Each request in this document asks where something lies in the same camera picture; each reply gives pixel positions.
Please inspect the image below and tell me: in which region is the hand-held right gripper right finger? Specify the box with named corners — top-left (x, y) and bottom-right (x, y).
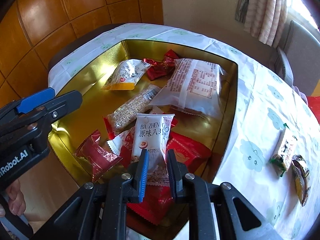
top-left (166, 149), bottom-right (283, 240)

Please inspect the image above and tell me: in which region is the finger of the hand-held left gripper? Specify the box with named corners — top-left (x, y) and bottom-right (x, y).
top-left (15, 90), bottom-right (83, 130)
top-left (0, 87), bottom-right (56, 128)

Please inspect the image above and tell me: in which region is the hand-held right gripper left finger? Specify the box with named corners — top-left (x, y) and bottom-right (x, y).
top-left (32, 149), bottom-right (150, 240)

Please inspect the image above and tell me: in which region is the dark red small snack packet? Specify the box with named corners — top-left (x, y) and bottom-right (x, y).
top-left (73, 129), bottom-right (123, 183)

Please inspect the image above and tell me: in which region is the maroon box with gold interior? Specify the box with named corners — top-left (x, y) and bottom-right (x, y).
top-left (47, 39), bottom-right (238, 230)

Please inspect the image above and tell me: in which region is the long grain bar packet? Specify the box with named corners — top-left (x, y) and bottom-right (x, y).
top-left (103, 84), bottom-right (162, 140)

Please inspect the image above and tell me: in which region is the clear yellow-edged cake packet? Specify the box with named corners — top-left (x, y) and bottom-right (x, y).
top-left (101, 59), bottom-right (152, 91)

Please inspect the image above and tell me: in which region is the shiny red foil snack packet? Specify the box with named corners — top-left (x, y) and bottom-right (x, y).
top-left (142, 49), bottom-right (178, 81)

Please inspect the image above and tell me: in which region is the person's left hand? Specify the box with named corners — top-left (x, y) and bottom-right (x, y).
top-left (0, 179), bottom-right (27, 218)

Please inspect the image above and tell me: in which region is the red and white snack packet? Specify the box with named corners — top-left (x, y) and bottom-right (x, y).
top-left (107, 126), bottom-right (137, 168)

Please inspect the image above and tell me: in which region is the large clear biscuit packet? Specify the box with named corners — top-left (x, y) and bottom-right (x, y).
top-left (148, 58), bottom-right (225, 118)

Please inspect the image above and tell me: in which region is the cloud printed white tablecloth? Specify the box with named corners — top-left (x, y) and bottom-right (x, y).
top-left (47, 23), bottom-right (320, 240)

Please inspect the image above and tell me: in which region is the green-edged cracker packet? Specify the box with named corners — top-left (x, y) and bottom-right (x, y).
top-left (269, 124), bottom-right (298, 178)

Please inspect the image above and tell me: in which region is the dark brown and yellow packet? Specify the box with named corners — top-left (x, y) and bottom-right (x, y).
top-left (291, 154), bottom-right (312, 207)

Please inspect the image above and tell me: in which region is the red plastic bag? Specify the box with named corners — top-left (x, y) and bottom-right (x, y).
top-left (306, 95), bottom-right (320, 128)

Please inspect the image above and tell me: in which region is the upholstered armchair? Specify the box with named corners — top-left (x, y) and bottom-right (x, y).
top-left (276, 20), bottom-right (320, 88)

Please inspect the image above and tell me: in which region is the striped beige curtain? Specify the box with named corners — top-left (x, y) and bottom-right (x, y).
top-left (235, 0), bottom-right (294, 47)

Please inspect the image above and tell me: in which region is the window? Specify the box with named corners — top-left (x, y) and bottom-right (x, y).
top-left (287, 0), bottom-right (320, 29)

